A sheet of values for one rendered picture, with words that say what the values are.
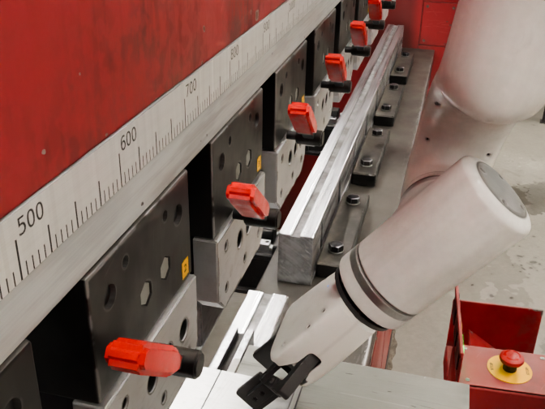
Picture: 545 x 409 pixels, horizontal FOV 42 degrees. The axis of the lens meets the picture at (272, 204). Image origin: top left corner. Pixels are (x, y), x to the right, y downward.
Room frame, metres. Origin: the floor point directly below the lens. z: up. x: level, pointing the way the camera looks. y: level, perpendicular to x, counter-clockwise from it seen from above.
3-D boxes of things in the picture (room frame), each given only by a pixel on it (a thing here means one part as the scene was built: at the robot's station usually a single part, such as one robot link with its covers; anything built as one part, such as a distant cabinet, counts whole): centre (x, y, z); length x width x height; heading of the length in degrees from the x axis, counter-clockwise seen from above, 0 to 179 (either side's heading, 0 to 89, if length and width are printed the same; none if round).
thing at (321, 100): (0.97, -0.03, 1.26); 0.15 x 0.09 x 0.17; 166
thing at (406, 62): (2.34, -0.43, 0.89); 0.30 x 0.05 x 0.03; 166
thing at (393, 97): (1.96, -0.33, 0.89); 0.30 x 0.05 x 0.03; 166
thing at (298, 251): (1.83, -0.24, 0.92); 1.67 x 0.06 x 0.10; 166
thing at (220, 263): (0.58, 0.07, 1.26); 0.15 x 0.09 x 0.17; 166
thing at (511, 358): (0.92, -0.40, 0.79); 0.04 x 0.04 x 0.04
